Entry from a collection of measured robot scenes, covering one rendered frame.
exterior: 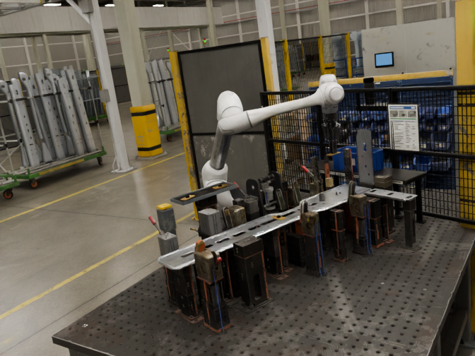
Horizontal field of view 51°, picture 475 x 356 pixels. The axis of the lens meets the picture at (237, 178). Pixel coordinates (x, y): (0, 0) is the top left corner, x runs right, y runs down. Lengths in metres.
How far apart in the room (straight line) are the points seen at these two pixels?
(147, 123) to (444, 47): 5.78
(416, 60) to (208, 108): 4.92
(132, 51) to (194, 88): 4.87
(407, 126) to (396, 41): 6.38
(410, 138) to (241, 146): 2.54
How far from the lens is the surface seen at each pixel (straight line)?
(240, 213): 2.64
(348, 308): 2.37
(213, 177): 3.25
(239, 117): 2.79
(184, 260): 2.29
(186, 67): 5.66
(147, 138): 10.42
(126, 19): 10.42
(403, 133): 3.27
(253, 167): 5.38
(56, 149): 10.46
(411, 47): 9.50
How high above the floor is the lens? 1.88
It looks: 14 degrees down
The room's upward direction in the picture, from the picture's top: 8 degrees counter-clockwise
